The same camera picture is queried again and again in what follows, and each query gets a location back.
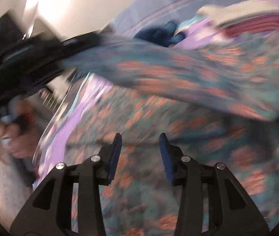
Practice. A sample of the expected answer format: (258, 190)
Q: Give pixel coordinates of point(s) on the folded pink garment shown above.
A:
(260, 24)

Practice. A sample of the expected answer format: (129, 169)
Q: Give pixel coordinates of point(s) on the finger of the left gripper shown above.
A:
(81, 42)

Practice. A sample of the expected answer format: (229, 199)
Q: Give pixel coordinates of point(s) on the folded cream garment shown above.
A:
(249, 9)

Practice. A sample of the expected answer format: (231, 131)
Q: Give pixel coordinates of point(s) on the teal floral shirt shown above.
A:
(141, 200)

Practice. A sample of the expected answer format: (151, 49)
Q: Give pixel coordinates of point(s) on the person's left hand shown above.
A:
(13, 141)

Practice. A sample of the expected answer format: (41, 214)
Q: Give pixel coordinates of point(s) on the navy star plush toy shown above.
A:
(162, 35)

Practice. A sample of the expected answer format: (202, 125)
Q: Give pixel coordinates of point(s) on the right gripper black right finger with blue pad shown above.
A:
(212, 201)

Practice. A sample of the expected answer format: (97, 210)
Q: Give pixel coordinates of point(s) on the knit sweater left forearm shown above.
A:
(13, 192)

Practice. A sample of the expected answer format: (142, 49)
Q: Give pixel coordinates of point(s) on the purple floral bedsheet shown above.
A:
(60, 132)

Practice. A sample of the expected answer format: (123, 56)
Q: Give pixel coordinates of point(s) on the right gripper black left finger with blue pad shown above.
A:
(67, 202)

